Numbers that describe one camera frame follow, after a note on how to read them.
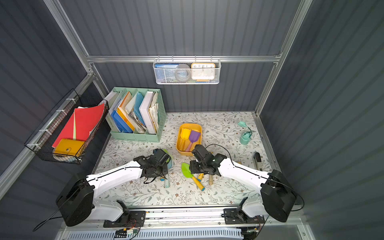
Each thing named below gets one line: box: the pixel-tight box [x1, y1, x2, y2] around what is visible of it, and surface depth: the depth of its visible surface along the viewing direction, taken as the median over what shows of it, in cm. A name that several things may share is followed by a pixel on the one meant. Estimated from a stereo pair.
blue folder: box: [110, 110, 134, 133], surface depth 96 cm
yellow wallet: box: [53, 138, 86, 156], surface depth 66 cm
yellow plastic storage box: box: [176, 123, 202, 157], surface depth 107 cm
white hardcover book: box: [139, 91, 156, 135], surface depth 95 cm
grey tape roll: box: [174, 63, 192, 83], surface depth 89 cm
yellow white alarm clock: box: [191, 63, 216, 82], surface depth 90 cm
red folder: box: [51, 103, 104, 148], surface depth 76 cm
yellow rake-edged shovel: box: [180, 128, 192, 151], surface depth 107 cm
